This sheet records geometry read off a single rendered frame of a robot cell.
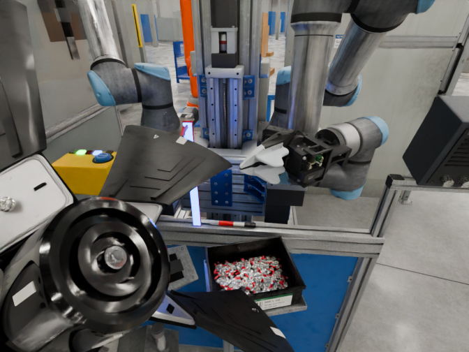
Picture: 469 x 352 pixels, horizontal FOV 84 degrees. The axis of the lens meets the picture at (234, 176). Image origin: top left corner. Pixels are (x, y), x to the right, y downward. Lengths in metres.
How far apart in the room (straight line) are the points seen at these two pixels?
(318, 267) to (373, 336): 0.84
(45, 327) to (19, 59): 0.27
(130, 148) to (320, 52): 0.40
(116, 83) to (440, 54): 2.05
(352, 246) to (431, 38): 1.73
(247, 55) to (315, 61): 0.54
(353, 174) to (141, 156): 0.45
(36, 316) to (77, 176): 0.59
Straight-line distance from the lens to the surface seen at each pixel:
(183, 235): 0.84
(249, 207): 1.10
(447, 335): 1.92
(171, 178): 0.42
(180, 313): 0.35
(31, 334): 0.26
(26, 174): 0.32
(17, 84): 0.36
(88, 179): 0.80
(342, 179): 0.65
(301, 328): 1.23
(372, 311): 1.81
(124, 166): 0.46
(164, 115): 1.01
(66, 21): 0.29
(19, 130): 0.33
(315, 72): 0.58
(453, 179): 0.81
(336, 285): 1.03
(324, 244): 0.85
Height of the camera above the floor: 1.40
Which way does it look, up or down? 31 degrees down
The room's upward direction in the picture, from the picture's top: straight up
